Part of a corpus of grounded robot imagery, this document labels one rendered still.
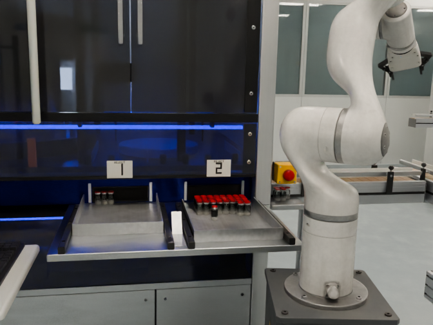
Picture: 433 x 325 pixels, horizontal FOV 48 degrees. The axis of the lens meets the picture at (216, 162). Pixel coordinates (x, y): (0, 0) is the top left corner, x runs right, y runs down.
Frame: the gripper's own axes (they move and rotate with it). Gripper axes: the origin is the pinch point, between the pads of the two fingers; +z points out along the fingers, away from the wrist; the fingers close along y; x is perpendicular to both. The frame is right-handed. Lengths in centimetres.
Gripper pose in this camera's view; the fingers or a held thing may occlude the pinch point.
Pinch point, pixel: (406, 72)
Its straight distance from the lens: 183.2
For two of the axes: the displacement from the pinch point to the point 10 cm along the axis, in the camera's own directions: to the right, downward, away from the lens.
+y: 9.1, -1.5, -3.9
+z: 4.1, 4.4, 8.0
